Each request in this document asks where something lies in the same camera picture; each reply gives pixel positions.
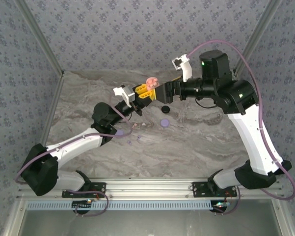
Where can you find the black earbud charging case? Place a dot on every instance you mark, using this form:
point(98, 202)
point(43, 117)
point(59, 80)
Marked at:
point(165, 109)

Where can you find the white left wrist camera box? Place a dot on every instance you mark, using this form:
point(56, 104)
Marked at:
point(127, 94)

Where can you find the purple earbud charging case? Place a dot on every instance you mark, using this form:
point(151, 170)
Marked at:
point(119, 132)
point(164, 122)

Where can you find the small black circuit board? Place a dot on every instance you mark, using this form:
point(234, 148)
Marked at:
point(219, 206)
point(82, 204)

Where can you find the aluminium table side rail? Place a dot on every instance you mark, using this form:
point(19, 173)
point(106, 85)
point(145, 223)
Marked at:
point(55, 98)

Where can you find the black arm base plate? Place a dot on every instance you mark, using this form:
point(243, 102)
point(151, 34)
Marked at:
point(198, 193)
point(100, 194)

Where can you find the aluminium frame post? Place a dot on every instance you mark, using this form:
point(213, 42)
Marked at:
point(283, 218)
point(43, 40)
point(14, 218)
point(254, 40)

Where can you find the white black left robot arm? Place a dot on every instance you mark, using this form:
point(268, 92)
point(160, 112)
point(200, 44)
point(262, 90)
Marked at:
point(76, 142)

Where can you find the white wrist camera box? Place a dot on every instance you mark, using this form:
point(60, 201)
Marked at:
point(186, 71)
point(127, 94)

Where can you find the aluminium mounting rail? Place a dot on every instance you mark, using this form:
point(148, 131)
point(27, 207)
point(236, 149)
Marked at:
point(149, 188)

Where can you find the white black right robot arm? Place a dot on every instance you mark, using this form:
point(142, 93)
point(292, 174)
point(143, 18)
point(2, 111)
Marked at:
point(255, 142)

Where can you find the pink earbud charging case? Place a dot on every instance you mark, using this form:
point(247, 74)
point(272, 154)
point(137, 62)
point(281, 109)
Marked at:
point(152, 82)

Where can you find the aluminium lower frame post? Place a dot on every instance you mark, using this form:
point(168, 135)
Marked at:
point(283, 218)
point(14, 218)

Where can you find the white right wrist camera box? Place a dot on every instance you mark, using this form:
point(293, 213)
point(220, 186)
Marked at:
point(186, 71)

